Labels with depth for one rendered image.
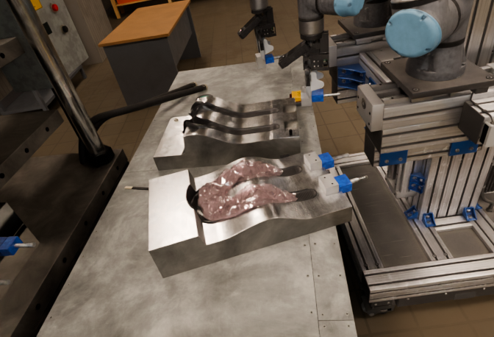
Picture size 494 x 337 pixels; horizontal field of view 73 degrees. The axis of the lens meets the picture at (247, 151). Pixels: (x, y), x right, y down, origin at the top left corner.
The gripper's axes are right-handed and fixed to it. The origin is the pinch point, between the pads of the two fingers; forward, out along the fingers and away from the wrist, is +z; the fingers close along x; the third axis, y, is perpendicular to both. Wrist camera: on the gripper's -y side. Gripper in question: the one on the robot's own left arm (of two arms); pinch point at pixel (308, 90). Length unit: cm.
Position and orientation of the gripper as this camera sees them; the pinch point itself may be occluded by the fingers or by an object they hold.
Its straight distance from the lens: 119.6
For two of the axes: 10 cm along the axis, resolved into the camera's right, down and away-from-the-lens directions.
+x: 1.7, -6.1, 7.8
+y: 9.7, -0.3, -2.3
